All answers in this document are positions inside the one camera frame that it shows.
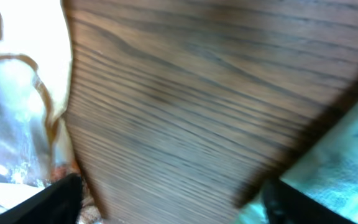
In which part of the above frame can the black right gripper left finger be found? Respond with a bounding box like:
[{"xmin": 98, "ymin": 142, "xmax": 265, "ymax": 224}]
[{"xmin": 0, "ymin": 174, "xmax": 83, "ymax": 224}]

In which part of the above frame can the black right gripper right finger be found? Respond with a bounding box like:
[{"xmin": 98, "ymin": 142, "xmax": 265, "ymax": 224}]
[{"xmin": 262, "ymin": 179, "xmax": 355, "ymax": 224}]

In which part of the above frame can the teal large tissue pack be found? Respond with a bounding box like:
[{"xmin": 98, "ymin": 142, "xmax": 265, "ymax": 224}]
[{"xmin": 235, "ymin": 102, "xmax": 358, "ymax": 224}]

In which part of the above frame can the clear brown snack bag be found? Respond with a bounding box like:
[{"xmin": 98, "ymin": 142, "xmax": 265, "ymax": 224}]
[{"xmin": 0, "ymin": 0, "xmax": 73, "ymax": 214}]

